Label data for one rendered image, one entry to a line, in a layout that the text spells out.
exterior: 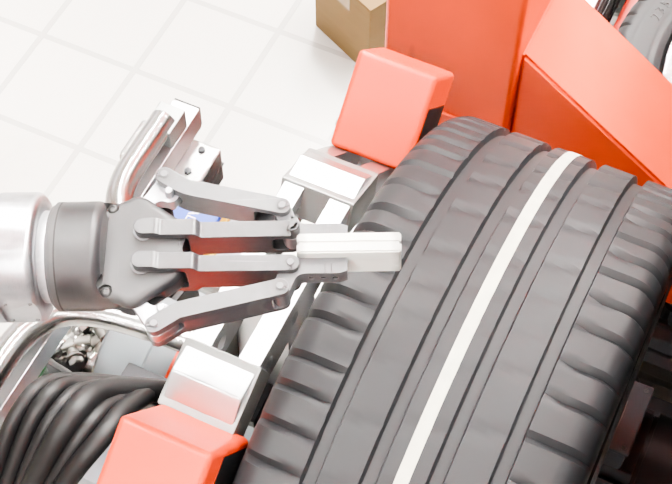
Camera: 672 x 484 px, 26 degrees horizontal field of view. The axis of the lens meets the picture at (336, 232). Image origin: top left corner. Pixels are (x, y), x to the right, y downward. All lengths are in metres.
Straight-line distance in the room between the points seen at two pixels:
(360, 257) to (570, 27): 0.76
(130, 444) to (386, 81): 0.41
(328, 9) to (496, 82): 1.09
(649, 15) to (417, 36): 0.61
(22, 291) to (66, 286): 0.03
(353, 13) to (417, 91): 1.38
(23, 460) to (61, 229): 0.30
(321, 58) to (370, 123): 1.47
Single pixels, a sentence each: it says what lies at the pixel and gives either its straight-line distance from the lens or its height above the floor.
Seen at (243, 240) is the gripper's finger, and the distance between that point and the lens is 0.99.
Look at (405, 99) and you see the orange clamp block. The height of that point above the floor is 1.11.
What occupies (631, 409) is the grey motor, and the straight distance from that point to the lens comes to 1.90.
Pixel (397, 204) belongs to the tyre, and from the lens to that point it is 1.13.
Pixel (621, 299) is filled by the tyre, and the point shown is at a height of 1.17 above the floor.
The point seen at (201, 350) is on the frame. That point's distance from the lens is 1.12.
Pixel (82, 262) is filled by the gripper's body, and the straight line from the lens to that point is 0.97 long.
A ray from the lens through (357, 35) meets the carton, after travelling 2.67.
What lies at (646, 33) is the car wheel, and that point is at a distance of 2.16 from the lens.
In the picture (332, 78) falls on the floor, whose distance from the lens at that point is 2.71.
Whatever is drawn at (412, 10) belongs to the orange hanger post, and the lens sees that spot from 1.62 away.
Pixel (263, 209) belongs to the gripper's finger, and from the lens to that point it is 0.99.
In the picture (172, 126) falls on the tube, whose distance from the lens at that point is 1.39.
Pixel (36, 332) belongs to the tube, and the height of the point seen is 1.01.
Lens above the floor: 2.10
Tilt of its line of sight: 57 degrees down
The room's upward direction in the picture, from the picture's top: straight up
